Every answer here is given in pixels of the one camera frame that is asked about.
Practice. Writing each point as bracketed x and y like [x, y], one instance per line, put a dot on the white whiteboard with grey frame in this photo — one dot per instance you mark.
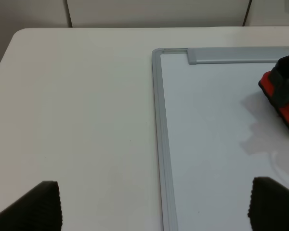
[216, 132]

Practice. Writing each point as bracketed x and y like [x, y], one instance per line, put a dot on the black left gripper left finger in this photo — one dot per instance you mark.
[38, 210]

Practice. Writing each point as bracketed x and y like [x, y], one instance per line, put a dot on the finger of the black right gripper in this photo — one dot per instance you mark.
[279, 77]

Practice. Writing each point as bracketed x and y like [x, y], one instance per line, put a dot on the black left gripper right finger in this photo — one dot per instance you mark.
[269, 205]

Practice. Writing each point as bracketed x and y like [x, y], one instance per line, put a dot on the red whiteboard eraser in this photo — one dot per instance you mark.
[268, 89]

